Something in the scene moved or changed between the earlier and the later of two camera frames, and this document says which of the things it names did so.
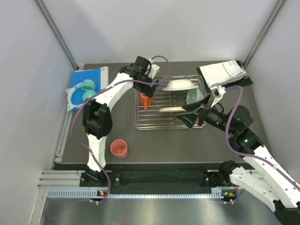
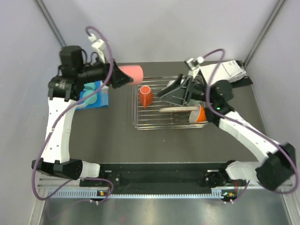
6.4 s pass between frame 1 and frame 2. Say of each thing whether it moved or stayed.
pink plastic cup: moved
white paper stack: stayed
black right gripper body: moved
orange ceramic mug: stayed
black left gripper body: moved
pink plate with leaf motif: stayed
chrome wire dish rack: stayed
